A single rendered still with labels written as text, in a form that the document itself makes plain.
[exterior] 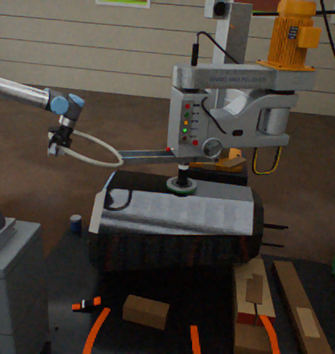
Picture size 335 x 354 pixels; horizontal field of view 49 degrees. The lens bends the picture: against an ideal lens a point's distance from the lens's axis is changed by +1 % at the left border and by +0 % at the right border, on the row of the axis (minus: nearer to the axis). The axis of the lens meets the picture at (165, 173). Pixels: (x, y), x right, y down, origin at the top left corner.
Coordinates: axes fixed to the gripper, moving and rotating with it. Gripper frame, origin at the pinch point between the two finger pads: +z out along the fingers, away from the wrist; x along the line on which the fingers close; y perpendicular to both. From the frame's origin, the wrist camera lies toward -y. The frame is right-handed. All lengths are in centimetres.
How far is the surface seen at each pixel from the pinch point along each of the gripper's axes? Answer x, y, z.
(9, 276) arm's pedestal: -33, 42, 46
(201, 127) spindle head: 70, 40, -47
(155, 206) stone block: 69, 35, 16
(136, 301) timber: 63, 59, 78
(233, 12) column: 117, -9, -127
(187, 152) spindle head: 69, 39, -29
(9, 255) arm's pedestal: -32, 35, 39
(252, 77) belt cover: 84, 48, -89
